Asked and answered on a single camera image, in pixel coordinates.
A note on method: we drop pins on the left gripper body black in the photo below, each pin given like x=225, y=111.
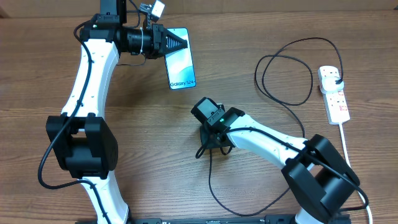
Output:
x=156, y=49

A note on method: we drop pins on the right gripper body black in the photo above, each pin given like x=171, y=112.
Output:
x=209, y=142

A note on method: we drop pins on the Samsung Galaxy smartphone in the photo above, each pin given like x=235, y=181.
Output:
x=179, y=64

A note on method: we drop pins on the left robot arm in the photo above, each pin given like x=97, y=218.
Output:
x=80, y=138

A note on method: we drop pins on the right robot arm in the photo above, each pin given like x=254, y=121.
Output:
x=318, y=176

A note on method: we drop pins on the white charger plug adapter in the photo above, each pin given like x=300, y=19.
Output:
x=331, y=84

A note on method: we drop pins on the white power strip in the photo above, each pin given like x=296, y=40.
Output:
x=335, y=103

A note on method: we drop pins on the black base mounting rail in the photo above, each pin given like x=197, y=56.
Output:
x=268, y=219

